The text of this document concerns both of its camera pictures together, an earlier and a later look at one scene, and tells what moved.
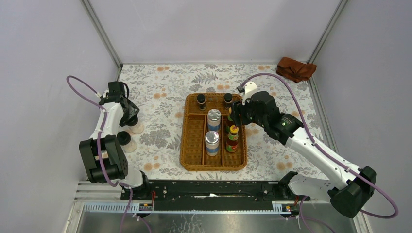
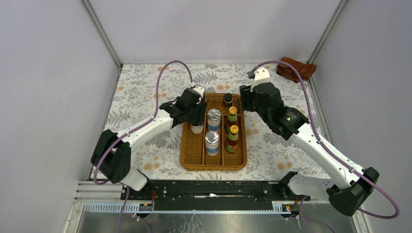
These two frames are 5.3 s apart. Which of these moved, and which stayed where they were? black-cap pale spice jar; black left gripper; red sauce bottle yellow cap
Moved: black left gripper; black-cap pale spice jar
Stayed: red sauce bottle yellow cap
